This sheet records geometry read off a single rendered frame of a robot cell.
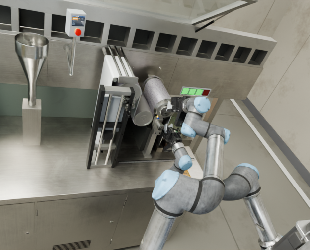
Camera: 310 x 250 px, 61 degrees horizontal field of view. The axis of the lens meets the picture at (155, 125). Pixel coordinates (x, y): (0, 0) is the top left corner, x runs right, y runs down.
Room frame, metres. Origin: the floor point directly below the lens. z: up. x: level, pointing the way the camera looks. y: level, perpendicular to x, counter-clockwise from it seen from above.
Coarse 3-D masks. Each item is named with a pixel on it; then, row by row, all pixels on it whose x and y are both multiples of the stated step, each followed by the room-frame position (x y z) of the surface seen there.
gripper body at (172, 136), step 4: (168, 128) 1.28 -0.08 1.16; (172, 128) 1.30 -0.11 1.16; (168, 132) 1.27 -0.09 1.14; (172, 132) 1.26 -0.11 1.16; (176, 132) 1.27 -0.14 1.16; (180, 132) 1.28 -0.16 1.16; (168, 136) 1.25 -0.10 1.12; (172, 136) 1.25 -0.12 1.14; (176, 136) 1.25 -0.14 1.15; (180, 136) 1.25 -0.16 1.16; (168, 140) 1.25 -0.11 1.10; (172, 140) 1.25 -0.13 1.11; (176, 140) 1.21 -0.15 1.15; (180, 140) 1.22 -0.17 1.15; (172, 144) 1.20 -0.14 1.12
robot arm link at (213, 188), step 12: (216, 132) 1.00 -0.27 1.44; (228, 132) 1.03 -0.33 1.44; (216, 144) 0.92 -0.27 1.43; (216, 156) 0.85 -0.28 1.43; (204, 168) 0.79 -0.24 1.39; (216, 168) 0.78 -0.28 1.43; (204, 180) 0.71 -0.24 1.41; (216, 180) 0.71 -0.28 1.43; (204, 192) 0.63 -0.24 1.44; (216, 192) 0.65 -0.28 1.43; (204, 204) 0.60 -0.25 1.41; (216, 204) 0.63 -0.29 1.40
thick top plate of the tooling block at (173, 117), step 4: (172, 116) 1.63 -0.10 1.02; (176, 116) 1.64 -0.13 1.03; (172, 120) 1.57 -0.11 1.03; (168, 124) 1.51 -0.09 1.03; (176, 128) 1.49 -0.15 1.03; (180, 128) 1.51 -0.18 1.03; (184, 140) 1.40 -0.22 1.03; (188, 140) 1.41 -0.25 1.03; (184, 144) 1.41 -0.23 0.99; (188, 144) 1.42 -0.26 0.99
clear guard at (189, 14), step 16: (96, 0) 1.40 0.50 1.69; (112, 0) 1.39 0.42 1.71; (128, 0) 1.39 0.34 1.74; (144, 0) 1.39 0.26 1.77; (160, 0) 1.39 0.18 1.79; (176, 0) 1.39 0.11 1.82; (192, 0) 1.38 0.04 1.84; (208, 0) 1.38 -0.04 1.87; (224, 0) 1.38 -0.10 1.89; (240, 0) 1.38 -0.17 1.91; (176, 16) 1.62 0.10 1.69; (192, 16) 1.62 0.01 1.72
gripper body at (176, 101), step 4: (184, 96) 1.20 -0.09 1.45; (188, 96) 1.21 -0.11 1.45; (172, 100) 1.25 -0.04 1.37; (176, 100) 1.22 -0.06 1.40; (180, 100) 1.21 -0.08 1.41; (172, 104) 1.24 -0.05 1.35; (176, 104) 1.21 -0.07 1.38; (180, 104) 1.17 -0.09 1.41; (172, 108) 1.21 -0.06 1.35; (176, 108) 1.20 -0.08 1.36; (180, 108) 1.16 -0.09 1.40; (176, 112) 1.23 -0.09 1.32; (184, 112) 1.15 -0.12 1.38
